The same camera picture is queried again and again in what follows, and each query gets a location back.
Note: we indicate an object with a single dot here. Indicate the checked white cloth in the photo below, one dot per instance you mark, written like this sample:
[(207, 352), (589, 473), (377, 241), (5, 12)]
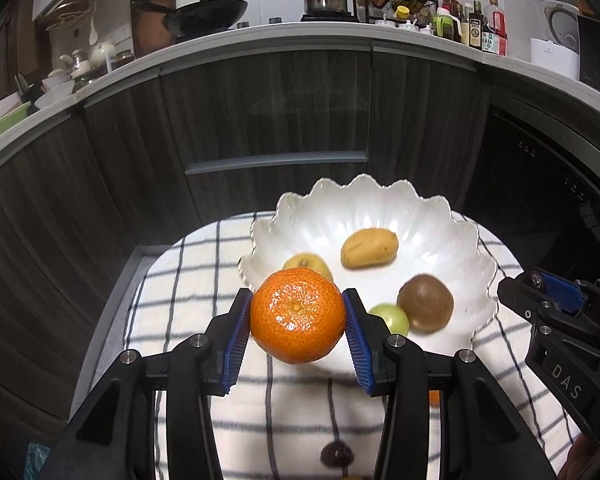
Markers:
[(290, 410)]

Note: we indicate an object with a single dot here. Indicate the green apple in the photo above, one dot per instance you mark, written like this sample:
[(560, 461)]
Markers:
[(393, 317)]

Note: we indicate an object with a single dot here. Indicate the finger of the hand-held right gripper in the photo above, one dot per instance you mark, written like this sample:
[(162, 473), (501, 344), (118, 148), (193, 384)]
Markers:
[(519, 302), (564, 295)]

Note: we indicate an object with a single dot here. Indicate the person's right hand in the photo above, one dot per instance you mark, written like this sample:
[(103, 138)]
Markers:
[(582, 460)]

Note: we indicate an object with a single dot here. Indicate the gas cooktop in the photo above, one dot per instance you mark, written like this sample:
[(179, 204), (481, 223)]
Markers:
[(275, 21)]

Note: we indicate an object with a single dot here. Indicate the brown cutting board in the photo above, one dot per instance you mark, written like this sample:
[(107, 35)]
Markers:
[(147, 35)]

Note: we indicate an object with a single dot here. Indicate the white hanging spatula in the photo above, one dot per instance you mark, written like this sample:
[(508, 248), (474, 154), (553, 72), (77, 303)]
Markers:
[(93, 35)]

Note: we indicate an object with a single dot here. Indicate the yellow mango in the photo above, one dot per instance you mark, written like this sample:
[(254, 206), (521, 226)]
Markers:
[(369, 248)]

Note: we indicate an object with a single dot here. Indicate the yellow lemon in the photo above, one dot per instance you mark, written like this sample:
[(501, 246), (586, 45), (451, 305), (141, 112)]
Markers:
[(305, 261)]

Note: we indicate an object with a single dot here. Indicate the white electric kettle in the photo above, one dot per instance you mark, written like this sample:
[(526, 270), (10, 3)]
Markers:
[(559, 22)]

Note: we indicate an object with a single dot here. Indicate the brown kiwi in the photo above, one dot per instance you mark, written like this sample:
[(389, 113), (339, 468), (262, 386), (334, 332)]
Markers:
[(424, 305)]

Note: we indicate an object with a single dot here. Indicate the dark wood base cabinets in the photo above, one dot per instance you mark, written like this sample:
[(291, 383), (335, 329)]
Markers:
[(230, 120)]

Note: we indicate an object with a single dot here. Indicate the white seasoning jar set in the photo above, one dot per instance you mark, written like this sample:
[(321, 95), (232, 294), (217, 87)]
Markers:
[(404, 25)]

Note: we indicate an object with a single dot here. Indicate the orange tangerine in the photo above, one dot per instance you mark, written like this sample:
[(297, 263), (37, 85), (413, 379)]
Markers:
[(297, 315), (434, 398)]

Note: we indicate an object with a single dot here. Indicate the white kitchen countertop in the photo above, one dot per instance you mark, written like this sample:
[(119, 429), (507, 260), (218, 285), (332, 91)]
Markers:
[(305, 35)]

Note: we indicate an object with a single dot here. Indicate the white scalloped bowl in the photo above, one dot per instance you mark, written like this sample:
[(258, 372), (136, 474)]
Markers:
[(379, 215)]

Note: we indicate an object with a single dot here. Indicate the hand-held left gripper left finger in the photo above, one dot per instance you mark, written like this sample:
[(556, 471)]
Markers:
[(232, 355)]

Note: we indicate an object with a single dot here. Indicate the knife block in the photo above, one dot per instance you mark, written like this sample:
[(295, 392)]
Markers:
[(24, 90)]

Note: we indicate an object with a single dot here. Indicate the black built-in dishwasher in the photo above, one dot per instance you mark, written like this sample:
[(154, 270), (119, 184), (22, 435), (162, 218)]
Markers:
[(539, 185)]

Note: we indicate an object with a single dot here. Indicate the black wok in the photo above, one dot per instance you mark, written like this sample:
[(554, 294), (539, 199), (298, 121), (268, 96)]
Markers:
[(205, 12)]

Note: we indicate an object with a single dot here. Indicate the wooden wall rack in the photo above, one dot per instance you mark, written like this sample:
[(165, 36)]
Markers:
[(70, 7)]

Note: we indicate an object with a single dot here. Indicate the black microwave oven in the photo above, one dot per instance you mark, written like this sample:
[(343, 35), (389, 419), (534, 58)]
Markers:
[(599, 60)]

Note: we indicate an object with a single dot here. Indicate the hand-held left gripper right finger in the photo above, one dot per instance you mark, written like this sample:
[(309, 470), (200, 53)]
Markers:
[(360, 355)]

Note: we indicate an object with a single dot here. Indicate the white teapot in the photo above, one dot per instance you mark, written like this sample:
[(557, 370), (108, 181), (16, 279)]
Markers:
[(102, 54)]

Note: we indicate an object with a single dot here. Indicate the group of sauce bottles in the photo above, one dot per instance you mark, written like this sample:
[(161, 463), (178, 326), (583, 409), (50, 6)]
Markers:
[(474, 30)]

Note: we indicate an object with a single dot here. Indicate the stack of white bowls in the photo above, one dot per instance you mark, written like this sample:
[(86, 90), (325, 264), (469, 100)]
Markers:
[(55, 92)]

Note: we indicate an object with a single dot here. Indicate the green plastic basin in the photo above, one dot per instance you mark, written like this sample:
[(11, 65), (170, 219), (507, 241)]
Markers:
[(2, 127)]

